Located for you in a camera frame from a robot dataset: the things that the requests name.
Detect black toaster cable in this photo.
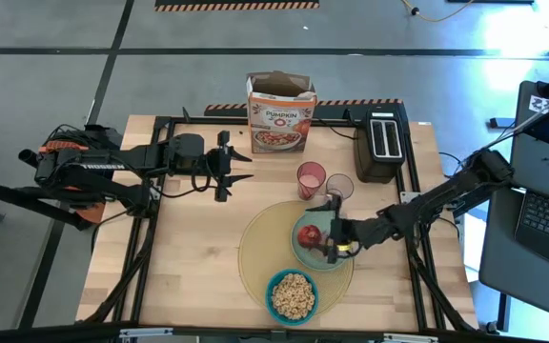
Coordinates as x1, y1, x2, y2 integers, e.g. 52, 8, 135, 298
311, 115, 359, 142

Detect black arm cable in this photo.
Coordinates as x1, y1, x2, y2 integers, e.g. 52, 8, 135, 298
153, 171, 212, 201

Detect orange pumpkin cereal box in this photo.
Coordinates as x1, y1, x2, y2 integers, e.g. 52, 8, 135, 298
245, 70, 319, 155

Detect light teal plate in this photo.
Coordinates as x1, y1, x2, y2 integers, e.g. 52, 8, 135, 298
291, 211, 353, 273

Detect black two-slot toaster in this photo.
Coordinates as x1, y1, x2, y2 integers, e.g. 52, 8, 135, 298
352, 106, 407, 185

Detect grey laptop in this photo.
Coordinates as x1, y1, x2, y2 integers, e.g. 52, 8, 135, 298
512, 132, 549, 263

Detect pink translucent cup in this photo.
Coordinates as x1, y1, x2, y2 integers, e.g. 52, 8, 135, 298
295, 161, 328, 202

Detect yellow floor cable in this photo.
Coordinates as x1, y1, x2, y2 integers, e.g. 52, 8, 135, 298
400, 0, 477, 24

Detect round woven straw placemat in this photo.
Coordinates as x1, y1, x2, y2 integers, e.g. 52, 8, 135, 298
236, 199, 356, 317

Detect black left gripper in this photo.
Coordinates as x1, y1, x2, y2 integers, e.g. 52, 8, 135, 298
205, 131, 255, 203

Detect silver aluminium bracket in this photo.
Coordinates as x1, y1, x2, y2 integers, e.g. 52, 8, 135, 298
118, 327, 174, 340
382, 333, 440, 343

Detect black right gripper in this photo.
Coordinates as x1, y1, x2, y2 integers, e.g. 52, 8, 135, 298
305, 193, 356, 265

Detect red apple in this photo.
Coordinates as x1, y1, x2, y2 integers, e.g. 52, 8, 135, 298
296, 224, 326, 251

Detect blue cereal bowl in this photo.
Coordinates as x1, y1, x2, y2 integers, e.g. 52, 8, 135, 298
265, 268, 320, 328

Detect clear grey cup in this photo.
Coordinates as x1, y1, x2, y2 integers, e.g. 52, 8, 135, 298
325, 172, 356, 201

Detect tan cereal rings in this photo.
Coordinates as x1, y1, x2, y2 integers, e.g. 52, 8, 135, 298
270, 272, 316, 321

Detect orange black hazard tape strip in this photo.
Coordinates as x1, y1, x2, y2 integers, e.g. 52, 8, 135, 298
204, 97, 405, 118
153, 0, 321, 13

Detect black aluminium rig frame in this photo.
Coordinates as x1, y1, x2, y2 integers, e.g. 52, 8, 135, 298
0, 112, 478, 343

